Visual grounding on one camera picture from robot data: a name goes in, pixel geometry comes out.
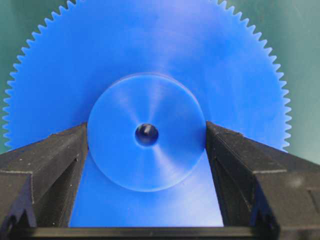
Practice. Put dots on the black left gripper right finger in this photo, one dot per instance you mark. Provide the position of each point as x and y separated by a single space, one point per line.
260 186

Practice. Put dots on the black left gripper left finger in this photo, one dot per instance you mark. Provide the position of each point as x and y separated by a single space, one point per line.
39 181

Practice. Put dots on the large blue plastic gear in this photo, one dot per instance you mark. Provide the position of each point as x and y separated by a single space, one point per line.
146 75

